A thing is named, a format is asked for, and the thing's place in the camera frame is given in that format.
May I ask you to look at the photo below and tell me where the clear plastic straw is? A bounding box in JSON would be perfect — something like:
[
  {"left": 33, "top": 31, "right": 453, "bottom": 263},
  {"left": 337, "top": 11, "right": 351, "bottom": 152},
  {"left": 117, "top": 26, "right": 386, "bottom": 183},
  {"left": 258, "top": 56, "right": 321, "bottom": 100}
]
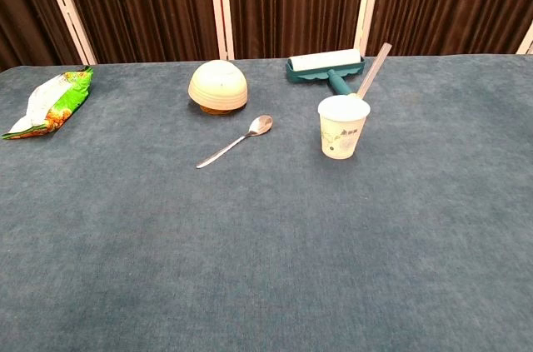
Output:
[{"left": 356, "top": 42, "right": 393, "bottom": 102}]

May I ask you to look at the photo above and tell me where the white screen frame post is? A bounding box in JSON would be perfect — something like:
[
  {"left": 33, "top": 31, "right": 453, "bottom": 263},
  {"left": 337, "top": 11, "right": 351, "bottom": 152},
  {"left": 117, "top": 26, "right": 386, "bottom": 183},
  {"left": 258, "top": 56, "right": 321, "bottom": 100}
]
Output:
[
  {"left": 207, "top": 0, "right": 236, "bottom": 61},
  {"left": 36, "top": 0, "right": 98, "bottom": 66},
  {"left": 353, "top": 0, "right": 384, "bottom": 57},
  {"left": 516, "top": 21, "right": 533, "bottom": 56}
]

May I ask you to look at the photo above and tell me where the teal lint roller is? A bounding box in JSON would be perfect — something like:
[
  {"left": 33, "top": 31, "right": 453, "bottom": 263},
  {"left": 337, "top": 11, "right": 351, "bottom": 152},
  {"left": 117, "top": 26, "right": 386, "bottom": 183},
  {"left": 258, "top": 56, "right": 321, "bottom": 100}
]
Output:
[{"left": 285, "top": 47, "right": 367, "bottom": 97}]

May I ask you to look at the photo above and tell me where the blue table cloth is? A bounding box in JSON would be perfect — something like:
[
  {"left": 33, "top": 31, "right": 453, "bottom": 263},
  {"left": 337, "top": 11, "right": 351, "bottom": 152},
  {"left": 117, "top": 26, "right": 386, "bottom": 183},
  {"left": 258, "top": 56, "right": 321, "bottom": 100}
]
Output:
[{"left": 0, "top": 53, "right": 533, "bottom": 352}]

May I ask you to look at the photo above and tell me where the cream upturned bowl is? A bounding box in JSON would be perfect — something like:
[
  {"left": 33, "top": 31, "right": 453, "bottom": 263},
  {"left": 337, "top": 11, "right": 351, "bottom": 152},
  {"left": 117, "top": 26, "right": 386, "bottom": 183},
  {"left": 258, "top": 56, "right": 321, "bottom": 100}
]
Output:
[{"left": 187, "top": 59, "right": 249, "bottom": 117}]

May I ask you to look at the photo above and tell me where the green white snack bag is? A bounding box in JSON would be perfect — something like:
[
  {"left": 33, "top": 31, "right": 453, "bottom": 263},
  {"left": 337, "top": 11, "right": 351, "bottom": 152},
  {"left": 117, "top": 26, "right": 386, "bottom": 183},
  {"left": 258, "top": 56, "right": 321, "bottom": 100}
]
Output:
[{"left": 2, "top": 65, "right": 94, "bottom": 141}]

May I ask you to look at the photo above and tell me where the dark brown curtain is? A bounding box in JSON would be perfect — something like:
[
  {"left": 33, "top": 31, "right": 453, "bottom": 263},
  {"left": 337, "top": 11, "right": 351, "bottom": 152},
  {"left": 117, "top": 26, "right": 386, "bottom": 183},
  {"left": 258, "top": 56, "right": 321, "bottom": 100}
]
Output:
[{"left": 0, "top": 0, "right": 533, "bottom": 72}]

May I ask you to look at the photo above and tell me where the white paper cup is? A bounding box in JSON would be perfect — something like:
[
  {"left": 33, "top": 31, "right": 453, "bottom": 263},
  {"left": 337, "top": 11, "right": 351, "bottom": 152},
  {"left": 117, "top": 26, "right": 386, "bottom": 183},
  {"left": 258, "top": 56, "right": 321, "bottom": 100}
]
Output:
[{"left": 317, "top": 94, "right": 371, "bottom": 161}]

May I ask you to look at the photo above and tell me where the metal spoon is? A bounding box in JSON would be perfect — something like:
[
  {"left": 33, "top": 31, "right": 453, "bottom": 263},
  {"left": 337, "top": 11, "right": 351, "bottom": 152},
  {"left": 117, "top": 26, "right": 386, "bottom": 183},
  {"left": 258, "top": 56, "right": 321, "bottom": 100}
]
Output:
[{"left": 196, "top": 114, "right": 274, "bottom": 170}]

